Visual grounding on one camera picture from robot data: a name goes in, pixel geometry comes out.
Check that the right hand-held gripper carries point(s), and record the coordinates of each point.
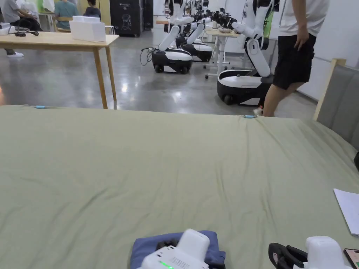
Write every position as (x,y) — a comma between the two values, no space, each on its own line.
(322,252)

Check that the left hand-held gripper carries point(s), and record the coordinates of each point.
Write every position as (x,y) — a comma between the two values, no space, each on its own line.
(185,252)

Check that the dark blue garment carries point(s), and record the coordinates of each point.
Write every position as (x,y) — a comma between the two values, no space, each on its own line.
(143,249)

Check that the black phone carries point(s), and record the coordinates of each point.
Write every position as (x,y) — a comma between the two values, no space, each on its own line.
(352,259)

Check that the bed with pale green sheet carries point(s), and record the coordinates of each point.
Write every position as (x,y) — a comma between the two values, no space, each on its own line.
(168,168)

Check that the white paper sheet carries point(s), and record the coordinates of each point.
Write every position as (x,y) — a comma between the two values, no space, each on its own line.
(349,210)

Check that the dark object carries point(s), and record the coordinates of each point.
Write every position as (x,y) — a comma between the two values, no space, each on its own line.
(357,161)

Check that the light blue sheet clip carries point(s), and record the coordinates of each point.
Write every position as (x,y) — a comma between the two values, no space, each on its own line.
(40,107)
(249,116)

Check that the white wheeled robot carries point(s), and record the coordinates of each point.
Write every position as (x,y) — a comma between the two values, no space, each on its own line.
(200,51)
(172,57)
(244,84)

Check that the white height-adjustable desk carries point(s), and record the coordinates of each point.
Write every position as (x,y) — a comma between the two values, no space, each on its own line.
(220,47)

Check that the black cabinet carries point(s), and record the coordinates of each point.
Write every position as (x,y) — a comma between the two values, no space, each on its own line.
(124,16)

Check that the grey padded headboard wooden frame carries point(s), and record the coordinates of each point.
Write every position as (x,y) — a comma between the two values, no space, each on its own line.
(340,103)

